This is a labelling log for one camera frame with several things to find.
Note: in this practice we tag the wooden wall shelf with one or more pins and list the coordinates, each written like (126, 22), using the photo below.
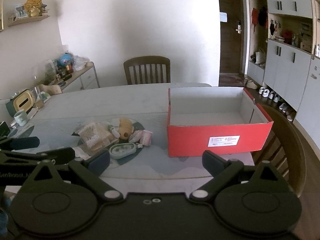
(30, 20)

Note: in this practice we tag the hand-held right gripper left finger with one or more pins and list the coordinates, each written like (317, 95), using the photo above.
(100, 161)

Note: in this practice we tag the light green mug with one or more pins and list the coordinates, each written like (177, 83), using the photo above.
(21, 118)

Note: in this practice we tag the white sideboard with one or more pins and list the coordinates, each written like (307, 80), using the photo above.
(82, 80)

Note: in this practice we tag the light sandal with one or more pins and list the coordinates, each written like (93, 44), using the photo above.
(283, 106)
(291, 116)

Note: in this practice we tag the brown door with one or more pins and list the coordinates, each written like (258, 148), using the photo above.
(230, 50)

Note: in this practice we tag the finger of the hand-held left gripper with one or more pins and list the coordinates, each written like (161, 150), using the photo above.
(58, 155)
(23, 143)

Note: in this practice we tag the white bag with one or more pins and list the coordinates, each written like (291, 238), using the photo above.
(260, 57)

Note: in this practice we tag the patterned doormat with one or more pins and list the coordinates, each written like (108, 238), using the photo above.
(231, 79)

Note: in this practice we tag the clear plastic bag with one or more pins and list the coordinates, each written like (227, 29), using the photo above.
(81, 63)

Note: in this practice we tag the red shoe box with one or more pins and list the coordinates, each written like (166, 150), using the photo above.
(190, 140)

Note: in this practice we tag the glass vase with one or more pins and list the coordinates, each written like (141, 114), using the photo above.
(46, 72)

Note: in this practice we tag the small green bottle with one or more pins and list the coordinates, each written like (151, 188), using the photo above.
(113, 128)

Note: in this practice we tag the white sneaker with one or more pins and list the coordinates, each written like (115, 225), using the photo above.
(266, 93)
(262, 90)
(271, 95)
(276, 98)

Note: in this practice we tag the white tissue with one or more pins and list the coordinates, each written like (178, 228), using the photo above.
(81, 153)

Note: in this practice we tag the white pouch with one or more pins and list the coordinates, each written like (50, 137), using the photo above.
(135, 136)

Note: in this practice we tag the white wall cabinet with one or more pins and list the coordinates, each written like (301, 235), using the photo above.
(282, 65)

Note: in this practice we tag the beige slipper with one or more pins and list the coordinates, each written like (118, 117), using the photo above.
(250, 83)

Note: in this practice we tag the small photo frame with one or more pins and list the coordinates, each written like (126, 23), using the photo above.
(20, 10)

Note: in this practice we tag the yellow ornament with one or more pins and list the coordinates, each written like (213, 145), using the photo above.
(33, 5)

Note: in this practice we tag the blue globe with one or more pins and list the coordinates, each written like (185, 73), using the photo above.
(65, 59)

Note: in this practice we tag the yellow plush toy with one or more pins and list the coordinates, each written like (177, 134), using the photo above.
(125, 128)

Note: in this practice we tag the paper note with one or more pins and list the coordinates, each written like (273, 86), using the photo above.
(223, 17)

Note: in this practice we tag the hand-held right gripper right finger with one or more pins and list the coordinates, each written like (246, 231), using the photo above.
(212, 161)

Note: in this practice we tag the pink packet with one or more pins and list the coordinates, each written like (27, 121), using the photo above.
(146, 138)

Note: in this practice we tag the red hanging garment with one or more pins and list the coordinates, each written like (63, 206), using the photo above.
(254, 18)

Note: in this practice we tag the light green case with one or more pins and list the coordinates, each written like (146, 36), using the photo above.
(123, 150)

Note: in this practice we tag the yellow green tissue box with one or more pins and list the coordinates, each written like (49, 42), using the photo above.
(22, 102)

